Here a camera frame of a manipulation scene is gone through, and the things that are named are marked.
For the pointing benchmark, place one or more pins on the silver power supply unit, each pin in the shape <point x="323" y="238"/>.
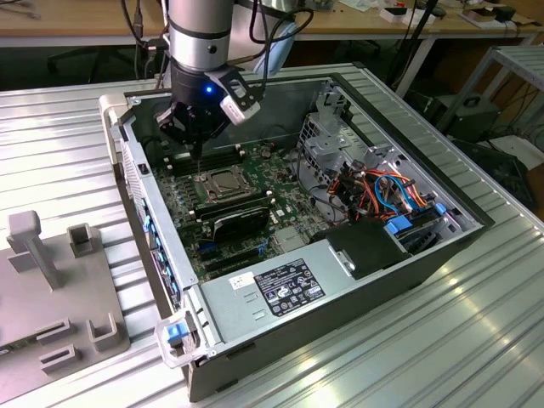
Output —
<point x="229" y="306"/>

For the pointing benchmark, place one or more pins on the open dark PC case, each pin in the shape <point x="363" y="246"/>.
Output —
<point x="340" y="323"/>

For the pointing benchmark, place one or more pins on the long wooden desk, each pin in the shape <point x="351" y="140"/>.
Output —
<point x="85" y="21"/>

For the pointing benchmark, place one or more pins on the silver chipset heatsink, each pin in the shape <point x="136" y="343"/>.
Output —
<point x="289" y="242"/>

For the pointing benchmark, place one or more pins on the green motherboard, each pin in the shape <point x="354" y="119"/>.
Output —
<point x="293" y="208"/>

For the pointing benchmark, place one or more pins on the silver CPU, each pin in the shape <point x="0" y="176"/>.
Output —
<point x="227" y="180"/>

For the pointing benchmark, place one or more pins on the black plastic shroud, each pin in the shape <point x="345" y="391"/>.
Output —
<point x="365" y="246"/>

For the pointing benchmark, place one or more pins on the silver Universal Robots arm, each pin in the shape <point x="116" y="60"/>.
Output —
<point x="195" y="38"/>

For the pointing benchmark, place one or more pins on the black expansion slot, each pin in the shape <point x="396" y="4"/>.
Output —
<point x="236" y="265"/>
<point x="231" y="256"/>

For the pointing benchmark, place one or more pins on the white and black box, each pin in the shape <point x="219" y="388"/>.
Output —
<point x="401" y="15"/>

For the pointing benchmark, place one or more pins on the blue disk carrier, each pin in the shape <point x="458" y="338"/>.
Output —
<point x="399" y="225"/>

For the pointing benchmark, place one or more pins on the black mesh bin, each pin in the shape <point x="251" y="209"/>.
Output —
<point x="501" y="170"/>

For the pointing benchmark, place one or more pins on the black RAM stick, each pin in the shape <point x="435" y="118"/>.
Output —
<point x="234" y="209"/>
<point x="229" y="203"/>

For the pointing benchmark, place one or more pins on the CPU socket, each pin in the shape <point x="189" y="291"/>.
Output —
<point x="246" y="193"/>

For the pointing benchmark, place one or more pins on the blue case latch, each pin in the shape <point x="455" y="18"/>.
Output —
<point x="176" y="333"/>

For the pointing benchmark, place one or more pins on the black graphics card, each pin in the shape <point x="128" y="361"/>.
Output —
<point x="238" y="223"/>

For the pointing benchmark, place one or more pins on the grey parts rack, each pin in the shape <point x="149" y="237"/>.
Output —
<point x="25" y="297"/>

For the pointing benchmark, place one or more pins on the white wrist camera on bracket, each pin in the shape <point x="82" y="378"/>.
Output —
<point x="238" y="109"/>

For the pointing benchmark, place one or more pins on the brown cardboard box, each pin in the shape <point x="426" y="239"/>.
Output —
<point x="484" y="17"/>

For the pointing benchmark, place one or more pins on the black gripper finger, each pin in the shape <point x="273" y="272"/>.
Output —
<point x="212" y="132"/>
<point x="176" y="125"/>

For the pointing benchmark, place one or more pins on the grey metal shelf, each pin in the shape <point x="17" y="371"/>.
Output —
<point x="523" y="57"/>

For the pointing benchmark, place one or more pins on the silver metal drive cage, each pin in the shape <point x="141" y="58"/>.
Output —
<point x="323" y="144"/>

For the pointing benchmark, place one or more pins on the black RAM slot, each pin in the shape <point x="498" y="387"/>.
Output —
<point x="225" y="151"/>
<point x="221" y="163"/>

